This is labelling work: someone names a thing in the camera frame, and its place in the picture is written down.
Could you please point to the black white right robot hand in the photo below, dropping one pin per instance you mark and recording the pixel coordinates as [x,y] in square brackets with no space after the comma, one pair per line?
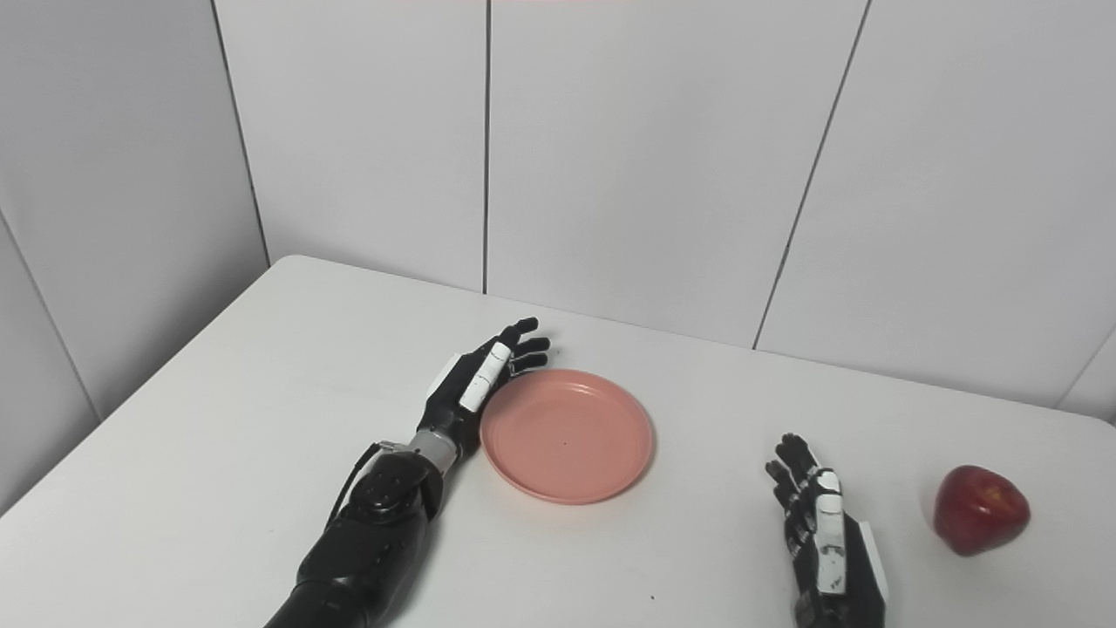
[859,593]

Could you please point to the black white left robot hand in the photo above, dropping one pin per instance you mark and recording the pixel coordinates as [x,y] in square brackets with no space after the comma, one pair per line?
[449,410]

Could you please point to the pink plastic plate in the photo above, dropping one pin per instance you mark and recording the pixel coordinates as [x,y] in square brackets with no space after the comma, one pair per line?
[567,436]

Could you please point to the red apple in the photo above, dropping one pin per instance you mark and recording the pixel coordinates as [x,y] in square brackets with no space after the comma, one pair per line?
[981,510]

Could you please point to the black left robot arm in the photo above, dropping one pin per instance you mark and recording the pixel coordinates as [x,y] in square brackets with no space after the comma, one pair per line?
[384,532]

